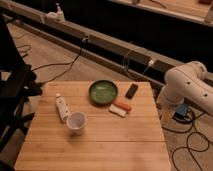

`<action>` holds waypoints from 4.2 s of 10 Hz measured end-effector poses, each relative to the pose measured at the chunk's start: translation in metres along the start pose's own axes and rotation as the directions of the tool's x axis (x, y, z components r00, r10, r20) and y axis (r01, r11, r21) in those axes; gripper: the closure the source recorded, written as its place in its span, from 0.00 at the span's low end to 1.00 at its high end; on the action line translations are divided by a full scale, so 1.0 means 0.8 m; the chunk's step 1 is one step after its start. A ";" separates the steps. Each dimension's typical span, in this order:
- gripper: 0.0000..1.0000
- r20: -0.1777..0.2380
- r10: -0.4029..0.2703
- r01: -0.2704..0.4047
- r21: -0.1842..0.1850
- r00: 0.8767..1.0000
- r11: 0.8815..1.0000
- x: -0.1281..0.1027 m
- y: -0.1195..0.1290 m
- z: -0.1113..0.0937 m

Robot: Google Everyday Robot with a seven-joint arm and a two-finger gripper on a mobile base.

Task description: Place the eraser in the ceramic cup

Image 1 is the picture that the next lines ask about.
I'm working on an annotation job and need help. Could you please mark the green ceramic bowl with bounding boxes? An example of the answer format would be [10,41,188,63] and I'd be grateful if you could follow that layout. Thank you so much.
[88,80,118,105]

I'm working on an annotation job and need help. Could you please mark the white tube with cap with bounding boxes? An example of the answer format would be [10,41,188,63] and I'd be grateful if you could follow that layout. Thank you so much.
[56,93,70,123]

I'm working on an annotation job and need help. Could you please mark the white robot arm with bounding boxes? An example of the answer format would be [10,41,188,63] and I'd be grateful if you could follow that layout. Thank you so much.
[157,61,213,115]

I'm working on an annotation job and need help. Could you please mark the black floor cable left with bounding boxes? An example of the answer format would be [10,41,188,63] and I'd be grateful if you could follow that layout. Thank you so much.
[16,37,88,84]

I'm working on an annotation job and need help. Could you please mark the black floor cable right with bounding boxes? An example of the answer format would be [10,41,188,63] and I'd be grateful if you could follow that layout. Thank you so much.
[162,108,213,171]

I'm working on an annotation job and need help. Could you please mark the black floor cable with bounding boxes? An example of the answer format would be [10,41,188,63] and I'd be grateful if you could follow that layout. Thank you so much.
[16,37,88,84]
[162,108,213,171]

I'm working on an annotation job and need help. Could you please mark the orange marker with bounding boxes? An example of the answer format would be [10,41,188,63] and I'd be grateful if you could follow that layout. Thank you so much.
[113,101,132,112]

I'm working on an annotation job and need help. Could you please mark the long metal rail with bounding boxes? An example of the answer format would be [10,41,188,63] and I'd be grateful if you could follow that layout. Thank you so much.
[0,0,213,91]

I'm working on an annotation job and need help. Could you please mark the white device on rail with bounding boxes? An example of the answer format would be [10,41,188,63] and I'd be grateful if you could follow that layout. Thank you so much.
[44,2,66,24]

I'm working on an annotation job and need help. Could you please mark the black tripod stand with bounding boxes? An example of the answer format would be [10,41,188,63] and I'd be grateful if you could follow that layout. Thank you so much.
[0,14,44,171]

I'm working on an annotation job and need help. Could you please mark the black eraser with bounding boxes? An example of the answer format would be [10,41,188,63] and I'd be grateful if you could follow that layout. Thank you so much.
[125,84,138,99]

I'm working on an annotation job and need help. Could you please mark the blue box on floor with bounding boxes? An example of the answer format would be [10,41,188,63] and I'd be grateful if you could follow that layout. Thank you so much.
[175,104,189,118]

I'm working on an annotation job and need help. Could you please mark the white rectangular block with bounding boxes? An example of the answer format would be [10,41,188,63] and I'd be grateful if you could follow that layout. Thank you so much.
[109,105,127,117]

